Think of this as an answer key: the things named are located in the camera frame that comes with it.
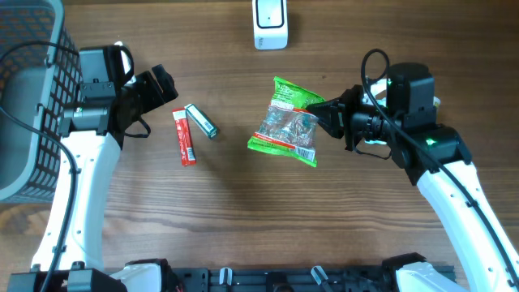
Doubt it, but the green snack packet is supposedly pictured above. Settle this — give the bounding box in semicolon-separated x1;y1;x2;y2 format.
247;76;324;167

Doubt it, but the green white small box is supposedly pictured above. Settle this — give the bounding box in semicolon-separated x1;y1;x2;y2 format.
185;104;218;139

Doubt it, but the red snack packet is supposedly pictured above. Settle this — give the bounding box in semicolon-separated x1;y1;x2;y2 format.
172;108;196;166

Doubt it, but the cup noodles container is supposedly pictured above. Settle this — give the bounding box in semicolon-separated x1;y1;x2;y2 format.
433;97;441;107

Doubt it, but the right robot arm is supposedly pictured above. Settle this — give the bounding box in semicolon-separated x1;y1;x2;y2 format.
307;62;518;291

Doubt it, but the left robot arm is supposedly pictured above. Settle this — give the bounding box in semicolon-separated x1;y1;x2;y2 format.
1;43;178;291

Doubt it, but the white barcode scanner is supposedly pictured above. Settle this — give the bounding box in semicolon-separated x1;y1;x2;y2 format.
251;0;289;50

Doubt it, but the grey plastic shopping basket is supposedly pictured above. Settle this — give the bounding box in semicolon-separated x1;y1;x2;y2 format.
1;0;82;204

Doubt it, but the left camera black cable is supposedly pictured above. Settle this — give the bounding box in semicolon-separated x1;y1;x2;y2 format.
0;39;80;292

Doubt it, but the camera black cable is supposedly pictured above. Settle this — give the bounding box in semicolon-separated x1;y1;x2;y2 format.
0;39;80;292
359;48;519;285

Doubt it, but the right camera black cable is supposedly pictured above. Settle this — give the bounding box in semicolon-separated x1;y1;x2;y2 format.
359;48;519;285

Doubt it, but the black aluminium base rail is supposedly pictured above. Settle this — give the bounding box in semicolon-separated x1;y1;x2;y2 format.
165;265;399;292

